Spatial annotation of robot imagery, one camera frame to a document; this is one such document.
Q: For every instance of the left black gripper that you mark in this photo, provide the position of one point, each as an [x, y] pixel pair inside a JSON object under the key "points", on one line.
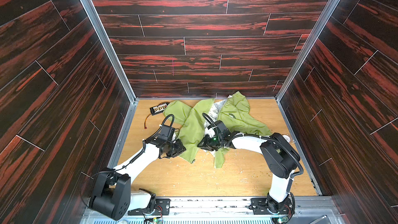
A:
{"points": [[175, 147]]}

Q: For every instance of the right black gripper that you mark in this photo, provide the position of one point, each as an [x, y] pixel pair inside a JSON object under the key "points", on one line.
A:
{"points": [[208, 141]]}

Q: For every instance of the green jacket with cartoon print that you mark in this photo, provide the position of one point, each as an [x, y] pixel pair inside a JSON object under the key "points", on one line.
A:
{"points": [[234, 112]]}

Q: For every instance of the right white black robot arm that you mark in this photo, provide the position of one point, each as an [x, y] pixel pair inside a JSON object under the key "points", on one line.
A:
{"points": [[282, 160]]}

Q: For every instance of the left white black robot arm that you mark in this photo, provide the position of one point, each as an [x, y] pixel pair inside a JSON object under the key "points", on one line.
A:
{"points": [[111, 194]]}

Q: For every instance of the black battery pack with wires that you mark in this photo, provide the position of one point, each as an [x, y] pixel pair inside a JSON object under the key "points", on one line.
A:
{"points": [[155, 110]]}

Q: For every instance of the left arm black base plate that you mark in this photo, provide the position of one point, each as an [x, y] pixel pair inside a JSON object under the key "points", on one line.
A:
{"points": [[156, 207]]}

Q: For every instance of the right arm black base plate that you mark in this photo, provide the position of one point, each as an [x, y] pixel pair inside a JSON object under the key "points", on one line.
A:
{"points": [[263, 206]]}

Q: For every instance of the metal front rail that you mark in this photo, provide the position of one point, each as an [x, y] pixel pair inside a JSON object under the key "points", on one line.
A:
{"points": [[236, 210]]}

